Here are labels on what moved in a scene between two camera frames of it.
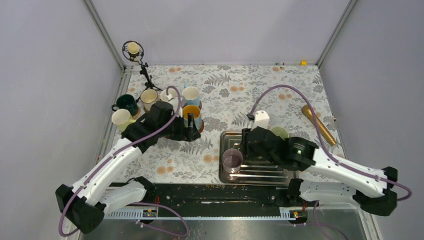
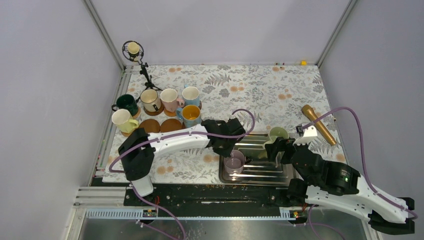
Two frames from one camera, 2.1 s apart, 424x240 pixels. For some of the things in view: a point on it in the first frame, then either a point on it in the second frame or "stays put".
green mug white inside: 122,118 stays put
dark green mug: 126,102 stays put
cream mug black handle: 148,97 stays put
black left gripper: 189,134 -> 225,153
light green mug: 280,131 stays put
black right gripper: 246,147 -> 280,144
